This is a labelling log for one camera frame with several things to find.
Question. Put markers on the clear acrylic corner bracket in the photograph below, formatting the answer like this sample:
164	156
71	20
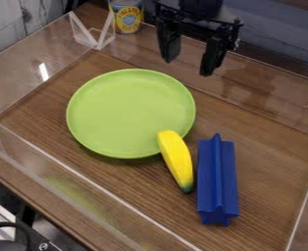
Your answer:
93	37

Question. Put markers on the yellow labelled tin can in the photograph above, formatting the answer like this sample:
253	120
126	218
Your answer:
129	13

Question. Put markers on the blue star-shaped block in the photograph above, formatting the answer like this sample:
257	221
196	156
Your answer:
217	204

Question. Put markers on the green round plate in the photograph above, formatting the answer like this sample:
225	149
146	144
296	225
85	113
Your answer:
122	108

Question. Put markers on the clear acrylic front wall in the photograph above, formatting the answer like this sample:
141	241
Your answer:
102	220

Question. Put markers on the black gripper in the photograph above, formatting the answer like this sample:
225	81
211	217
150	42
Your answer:
200	17

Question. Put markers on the yellow toy banana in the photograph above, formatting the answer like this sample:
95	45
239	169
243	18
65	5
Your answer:
177	158

